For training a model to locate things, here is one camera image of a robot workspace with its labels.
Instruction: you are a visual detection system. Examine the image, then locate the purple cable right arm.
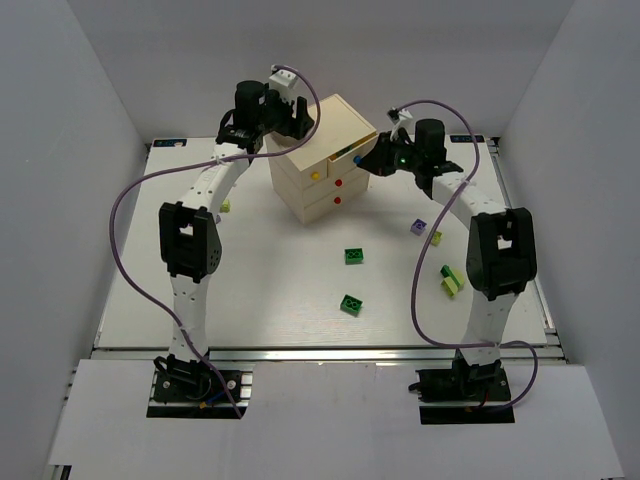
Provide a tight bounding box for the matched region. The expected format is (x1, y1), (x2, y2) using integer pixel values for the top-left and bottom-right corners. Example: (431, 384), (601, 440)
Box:
(394, 98), (540, 414)

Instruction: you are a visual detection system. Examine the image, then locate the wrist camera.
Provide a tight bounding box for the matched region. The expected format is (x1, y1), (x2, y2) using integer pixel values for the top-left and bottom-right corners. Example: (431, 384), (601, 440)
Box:
(387, 108), (413, 142)
(268, 68), (298, 105)

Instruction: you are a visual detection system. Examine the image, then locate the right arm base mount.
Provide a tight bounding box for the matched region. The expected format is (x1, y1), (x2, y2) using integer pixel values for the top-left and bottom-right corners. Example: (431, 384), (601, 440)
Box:
(408, 357), (515, 426)

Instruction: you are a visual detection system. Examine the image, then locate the aluminium table rail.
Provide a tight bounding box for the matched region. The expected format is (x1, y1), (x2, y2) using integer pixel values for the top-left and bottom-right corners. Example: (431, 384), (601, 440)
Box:
(91, 344), (566, 362)

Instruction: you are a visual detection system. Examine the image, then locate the lime lego brick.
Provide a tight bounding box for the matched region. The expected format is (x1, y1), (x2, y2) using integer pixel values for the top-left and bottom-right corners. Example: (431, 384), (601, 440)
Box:
(219, 199), (231, 213)
(431, 231), (442, 246)

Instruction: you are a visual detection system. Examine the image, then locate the green lego brick front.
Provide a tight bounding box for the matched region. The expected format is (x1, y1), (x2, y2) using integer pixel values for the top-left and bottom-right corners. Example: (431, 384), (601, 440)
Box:
(340, 294), (363, 317)

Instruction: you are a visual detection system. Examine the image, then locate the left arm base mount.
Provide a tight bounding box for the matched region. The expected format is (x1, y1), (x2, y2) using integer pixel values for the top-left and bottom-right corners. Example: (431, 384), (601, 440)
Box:
(146, 355), (250, 419)

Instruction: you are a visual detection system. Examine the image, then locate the cream drawer cabinet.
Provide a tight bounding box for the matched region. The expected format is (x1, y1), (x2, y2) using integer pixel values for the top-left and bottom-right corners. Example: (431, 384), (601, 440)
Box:
(269, 94), (378, 224)

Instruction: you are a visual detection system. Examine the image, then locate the green and lime lego stack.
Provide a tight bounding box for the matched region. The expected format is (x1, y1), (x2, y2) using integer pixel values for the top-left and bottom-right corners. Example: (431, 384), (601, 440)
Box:
(440, 265), (466, 298)

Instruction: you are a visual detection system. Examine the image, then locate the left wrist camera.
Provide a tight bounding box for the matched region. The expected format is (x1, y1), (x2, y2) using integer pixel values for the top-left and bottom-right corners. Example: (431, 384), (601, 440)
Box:
(268, 68), (298, 105)

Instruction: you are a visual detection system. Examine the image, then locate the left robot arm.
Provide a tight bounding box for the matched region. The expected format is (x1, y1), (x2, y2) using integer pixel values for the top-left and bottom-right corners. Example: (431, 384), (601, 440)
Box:
(154, 70), (314, 401)

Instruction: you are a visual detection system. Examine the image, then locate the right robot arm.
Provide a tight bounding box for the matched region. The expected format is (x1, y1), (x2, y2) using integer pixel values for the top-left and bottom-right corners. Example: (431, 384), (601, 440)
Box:
(358, 112), (537, 403)

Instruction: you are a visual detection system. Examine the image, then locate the green lego brick near cabinet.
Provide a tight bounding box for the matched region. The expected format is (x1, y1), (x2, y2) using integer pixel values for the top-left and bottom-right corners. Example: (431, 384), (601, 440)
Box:
(344, 248), (364, 265)

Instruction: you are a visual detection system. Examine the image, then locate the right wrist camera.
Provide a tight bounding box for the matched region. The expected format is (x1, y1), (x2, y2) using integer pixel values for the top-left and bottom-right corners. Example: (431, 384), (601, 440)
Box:
(387, 108), (413, 142)

